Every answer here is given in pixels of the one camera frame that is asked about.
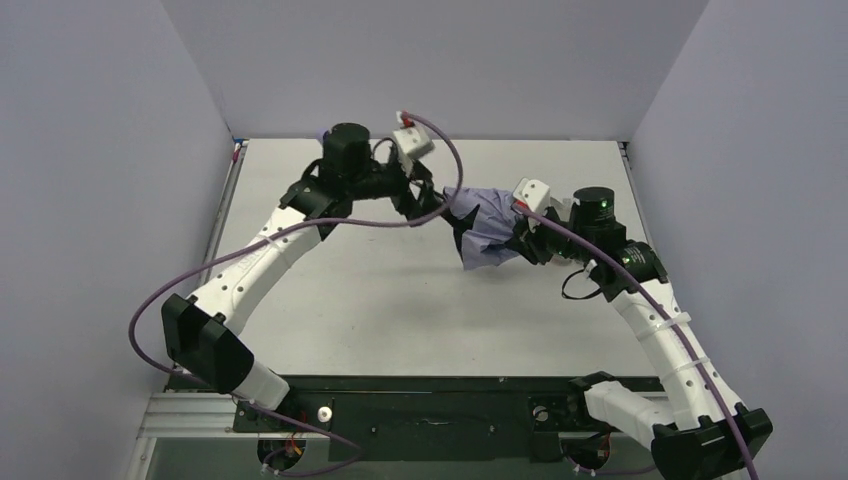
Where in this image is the lilac umbrella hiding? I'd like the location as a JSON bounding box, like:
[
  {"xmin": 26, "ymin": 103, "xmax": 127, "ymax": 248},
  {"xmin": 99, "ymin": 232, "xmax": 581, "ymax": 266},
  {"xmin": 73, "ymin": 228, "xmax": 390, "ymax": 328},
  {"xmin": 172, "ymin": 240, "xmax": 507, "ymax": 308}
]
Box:
[{"xmin": 443, "ymin": 187, "xmax": 519, "ymax": 271}]

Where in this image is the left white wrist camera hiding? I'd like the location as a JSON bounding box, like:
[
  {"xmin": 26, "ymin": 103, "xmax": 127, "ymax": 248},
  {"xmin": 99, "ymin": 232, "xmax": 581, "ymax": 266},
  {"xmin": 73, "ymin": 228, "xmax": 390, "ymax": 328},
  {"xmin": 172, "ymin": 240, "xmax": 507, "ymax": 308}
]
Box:
[{"xmin": 390, "ymin": 111, "xmax": 434, "ymax": 177}]

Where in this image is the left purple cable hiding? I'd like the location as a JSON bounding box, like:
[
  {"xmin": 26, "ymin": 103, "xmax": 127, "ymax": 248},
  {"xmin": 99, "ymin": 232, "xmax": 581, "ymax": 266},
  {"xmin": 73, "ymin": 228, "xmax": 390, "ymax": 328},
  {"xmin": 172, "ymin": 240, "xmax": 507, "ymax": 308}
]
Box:
[{"xmin": 128, "ymin": 111, "xmax": 465, "ymax": 478}]

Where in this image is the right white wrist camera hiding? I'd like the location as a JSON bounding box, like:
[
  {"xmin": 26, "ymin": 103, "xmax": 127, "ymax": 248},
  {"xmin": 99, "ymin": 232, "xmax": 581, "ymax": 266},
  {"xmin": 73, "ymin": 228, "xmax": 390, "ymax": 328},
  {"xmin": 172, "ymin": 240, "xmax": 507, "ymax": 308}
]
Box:
[{"xmin": 512, "ymin": 177, "xmax": 551, "ymax": 214}]

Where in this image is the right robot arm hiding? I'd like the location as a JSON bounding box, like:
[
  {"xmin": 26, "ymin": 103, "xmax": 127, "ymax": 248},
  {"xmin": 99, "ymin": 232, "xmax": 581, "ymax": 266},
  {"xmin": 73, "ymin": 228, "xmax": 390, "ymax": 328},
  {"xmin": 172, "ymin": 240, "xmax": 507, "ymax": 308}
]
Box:
[{"xmin": 512, "ymin": 178, "xmax": 773, "ymax": 479}]

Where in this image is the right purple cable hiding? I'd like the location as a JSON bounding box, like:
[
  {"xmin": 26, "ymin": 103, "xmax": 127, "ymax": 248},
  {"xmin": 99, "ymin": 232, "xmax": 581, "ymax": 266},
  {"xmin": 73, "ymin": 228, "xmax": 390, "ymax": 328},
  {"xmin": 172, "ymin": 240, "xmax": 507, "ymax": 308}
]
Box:
[{"xmin": 513, "ymin": 201, "xmax": 762, "ymax": 480}]

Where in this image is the purple cable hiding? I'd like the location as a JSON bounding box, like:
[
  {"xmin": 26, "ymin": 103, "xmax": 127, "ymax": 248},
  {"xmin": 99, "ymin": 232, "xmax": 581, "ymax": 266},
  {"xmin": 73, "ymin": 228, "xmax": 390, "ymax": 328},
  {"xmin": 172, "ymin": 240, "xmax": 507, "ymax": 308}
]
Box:
[
  {"xmin": 513, "ymin": 201, "xmax": 762, "ymax": 480},
  {"xmin": 128, "ymin": 111, "xmax": 465, "ymax": 478}
]

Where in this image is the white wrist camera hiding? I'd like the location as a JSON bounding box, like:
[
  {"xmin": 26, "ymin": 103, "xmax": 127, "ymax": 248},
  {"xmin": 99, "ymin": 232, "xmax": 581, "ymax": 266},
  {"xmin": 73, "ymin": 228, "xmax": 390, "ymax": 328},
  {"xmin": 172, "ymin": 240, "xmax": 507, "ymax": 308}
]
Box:
[
  {"xmin": 390, "ymin": 111, "xmax": 434, "ymax": 177},
  {"xmin": 512, "ymin": 177, "xmax": 551, "ymax": 214}
]

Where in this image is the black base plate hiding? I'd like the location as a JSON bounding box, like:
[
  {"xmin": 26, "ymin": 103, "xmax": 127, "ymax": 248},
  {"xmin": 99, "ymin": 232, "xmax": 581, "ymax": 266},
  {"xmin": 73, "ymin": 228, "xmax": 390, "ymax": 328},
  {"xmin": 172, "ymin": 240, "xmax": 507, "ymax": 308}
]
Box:
[{"xmin": 165, "ymin": 372, "xmax": 698, "ymax": 464}]

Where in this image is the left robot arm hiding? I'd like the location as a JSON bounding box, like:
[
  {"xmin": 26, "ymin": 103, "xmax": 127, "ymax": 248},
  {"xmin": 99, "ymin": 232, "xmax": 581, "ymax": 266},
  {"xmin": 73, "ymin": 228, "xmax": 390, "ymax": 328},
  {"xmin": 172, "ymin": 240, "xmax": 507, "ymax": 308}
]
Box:
[{"xmin": 161, "ymin": 119, "xmax": 440, "ymax": 410}]

